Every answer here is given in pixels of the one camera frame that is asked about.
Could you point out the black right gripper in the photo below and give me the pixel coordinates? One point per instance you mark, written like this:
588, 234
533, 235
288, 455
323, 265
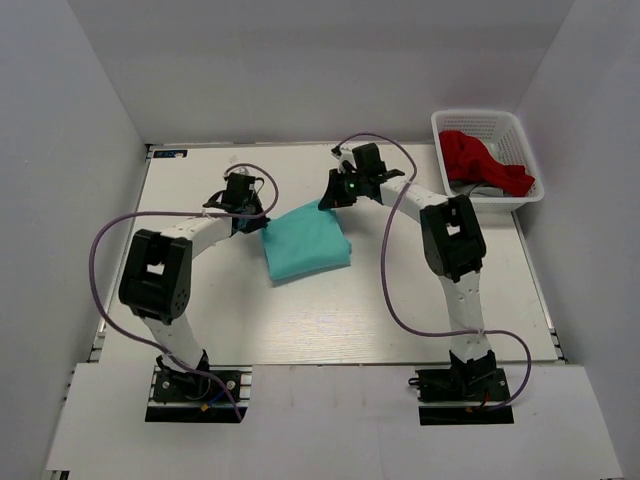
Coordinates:
335, 197

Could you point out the dark label sticker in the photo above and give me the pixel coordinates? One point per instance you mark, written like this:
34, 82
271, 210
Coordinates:
170, 154

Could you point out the teal t shirt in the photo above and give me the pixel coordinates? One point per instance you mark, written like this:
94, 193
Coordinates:
304, 241

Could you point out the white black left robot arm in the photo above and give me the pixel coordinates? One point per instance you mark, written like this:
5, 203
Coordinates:
156, 282

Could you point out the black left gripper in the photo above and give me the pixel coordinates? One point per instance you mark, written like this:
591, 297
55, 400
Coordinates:
256, 224

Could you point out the grey t shirt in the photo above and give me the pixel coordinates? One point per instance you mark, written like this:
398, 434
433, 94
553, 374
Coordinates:
478, 189

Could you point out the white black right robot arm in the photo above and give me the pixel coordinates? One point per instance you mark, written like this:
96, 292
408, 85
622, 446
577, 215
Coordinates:
453, 244

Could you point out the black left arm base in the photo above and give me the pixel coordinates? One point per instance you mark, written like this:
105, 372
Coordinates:
184, 398

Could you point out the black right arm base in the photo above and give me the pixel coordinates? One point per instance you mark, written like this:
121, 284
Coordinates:
472, 393

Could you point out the red t shirt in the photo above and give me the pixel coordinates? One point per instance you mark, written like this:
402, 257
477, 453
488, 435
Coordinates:
466, 159

